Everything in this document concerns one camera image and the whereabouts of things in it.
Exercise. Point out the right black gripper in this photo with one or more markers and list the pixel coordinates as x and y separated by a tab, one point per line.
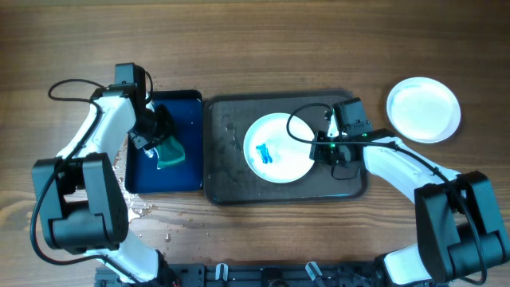
318	154

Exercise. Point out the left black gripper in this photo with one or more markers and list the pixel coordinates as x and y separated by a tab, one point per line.
168	128

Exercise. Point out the green yellow sponge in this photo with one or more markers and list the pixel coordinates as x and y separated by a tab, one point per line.
170	152

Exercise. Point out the white plate front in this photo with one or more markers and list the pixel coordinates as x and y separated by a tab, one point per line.
276	148

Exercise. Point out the white plate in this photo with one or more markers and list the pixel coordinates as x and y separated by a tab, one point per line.
423	110
276	148

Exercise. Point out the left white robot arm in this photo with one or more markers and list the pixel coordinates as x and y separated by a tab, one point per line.
80	213

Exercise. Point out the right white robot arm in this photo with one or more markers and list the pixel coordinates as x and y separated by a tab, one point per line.
460	229

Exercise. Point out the blue water tray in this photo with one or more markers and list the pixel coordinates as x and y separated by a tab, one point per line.
142	175

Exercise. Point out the dark brown serving tray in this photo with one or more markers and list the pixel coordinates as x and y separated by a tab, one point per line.
228	180

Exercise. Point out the black mounting rail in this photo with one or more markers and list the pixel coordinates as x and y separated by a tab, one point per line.
344	274

